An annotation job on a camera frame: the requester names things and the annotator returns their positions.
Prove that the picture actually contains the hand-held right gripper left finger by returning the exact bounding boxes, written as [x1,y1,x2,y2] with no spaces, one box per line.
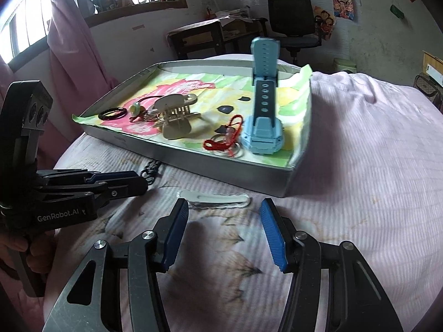
[42,198,190,332]

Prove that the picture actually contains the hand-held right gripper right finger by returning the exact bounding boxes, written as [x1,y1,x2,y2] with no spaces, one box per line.
[259,198,404,332]

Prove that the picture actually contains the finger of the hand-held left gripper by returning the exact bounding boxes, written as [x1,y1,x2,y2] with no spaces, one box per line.
[37,169,139,185]
[42,177,149,203]

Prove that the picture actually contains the black braided cord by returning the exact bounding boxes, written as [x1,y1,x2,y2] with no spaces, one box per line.
[139,160,161,185]

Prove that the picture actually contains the white hair clip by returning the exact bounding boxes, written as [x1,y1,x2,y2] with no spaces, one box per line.
[176,190,251,210]

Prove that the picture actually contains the brown cord beaded keychain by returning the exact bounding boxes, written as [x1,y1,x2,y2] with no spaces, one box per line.
[130,95,163,124]

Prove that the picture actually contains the shallow grey cardboard tray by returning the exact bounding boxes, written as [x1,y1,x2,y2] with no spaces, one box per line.
[72,60,314,198]

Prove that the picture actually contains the red string key rings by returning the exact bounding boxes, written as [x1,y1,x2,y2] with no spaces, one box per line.
[202,115,247,159]

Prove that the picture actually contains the light blue watch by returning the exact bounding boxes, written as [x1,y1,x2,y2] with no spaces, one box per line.
[240,37,286,156]

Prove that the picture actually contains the person's left hand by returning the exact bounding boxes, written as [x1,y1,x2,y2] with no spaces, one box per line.
[0,230,56,277]

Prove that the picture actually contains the beige hair claw clip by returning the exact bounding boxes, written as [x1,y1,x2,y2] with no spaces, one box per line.
[152,93,201,142]

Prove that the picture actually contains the pink curtain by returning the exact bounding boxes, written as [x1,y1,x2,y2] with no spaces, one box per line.
[47,0,118,142]

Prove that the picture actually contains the side window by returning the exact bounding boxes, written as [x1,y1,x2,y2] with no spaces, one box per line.
[0,0,59,71]

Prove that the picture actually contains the painted paper tray liner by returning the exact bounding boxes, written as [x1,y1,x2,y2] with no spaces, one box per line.
[73,65,312,168]

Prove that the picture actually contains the dark wooden desk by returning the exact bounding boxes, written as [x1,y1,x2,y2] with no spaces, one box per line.
[167,17,269,61]

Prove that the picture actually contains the barred wooden window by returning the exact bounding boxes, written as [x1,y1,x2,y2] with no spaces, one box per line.
[78,0,187,28]

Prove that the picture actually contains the green plastic stool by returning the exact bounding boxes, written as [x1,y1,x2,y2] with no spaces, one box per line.
[333,58,359,74]

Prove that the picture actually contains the papers pile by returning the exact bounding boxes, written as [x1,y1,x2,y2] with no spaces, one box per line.
[208,7,253,20]

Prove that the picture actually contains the patterned brown bag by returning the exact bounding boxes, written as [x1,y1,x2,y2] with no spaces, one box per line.
[413,72,443,105]

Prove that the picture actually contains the black office chair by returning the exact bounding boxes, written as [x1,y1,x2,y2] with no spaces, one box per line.
[267,0,324,64]

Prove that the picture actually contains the wooden board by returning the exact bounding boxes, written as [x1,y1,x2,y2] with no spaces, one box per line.
[422,50,443,87]

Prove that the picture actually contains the black hair tie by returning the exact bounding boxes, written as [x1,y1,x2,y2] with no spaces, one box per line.
[98,107,127,120]

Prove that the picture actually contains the cartoon family wall drawing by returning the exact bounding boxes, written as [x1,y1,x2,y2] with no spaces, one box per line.
[312,5,337,40]

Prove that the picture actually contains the anime wall poster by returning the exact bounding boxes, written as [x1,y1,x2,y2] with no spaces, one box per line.
[332,0,357,21]

